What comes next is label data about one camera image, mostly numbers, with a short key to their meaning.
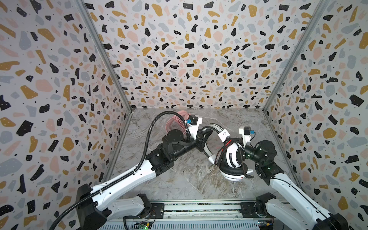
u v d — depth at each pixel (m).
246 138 0.64
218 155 0.55
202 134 0.58
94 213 0.37
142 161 0.46
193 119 0.52
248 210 0.74
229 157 0.50
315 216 0.42
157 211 0.73
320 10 0.72
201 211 0.75
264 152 0.57
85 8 0.70
